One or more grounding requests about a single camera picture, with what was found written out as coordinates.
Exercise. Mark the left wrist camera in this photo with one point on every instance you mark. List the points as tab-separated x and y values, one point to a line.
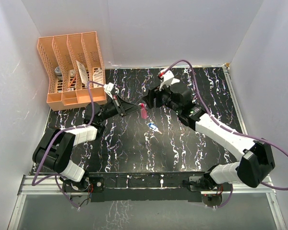
110	89

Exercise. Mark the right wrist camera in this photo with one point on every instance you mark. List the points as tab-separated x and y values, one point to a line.
167	79

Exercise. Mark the blue key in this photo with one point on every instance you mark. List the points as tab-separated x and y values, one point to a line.
153	127

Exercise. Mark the orange file organizer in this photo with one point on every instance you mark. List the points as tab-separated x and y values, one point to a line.
64	51

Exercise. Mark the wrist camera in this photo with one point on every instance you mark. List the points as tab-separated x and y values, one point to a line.
167	79
110	89

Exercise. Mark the round tin in organizer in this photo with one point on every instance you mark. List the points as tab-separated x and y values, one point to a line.
58	72

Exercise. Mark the white paper packet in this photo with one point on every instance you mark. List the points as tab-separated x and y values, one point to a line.
83	73

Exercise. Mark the white labelled packet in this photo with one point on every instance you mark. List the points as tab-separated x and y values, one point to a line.
98	78

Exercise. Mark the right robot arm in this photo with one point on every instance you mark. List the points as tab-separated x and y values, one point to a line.
254	158

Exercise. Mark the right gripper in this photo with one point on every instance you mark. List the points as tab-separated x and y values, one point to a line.
153	93

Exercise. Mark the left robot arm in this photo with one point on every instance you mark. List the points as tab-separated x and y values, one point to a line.
55	148

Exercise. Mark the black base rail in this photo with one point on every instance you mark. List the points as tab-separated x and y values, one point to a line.
152	186

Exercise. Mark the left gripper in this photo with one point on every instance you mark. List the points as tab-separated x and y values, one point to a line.
133	107

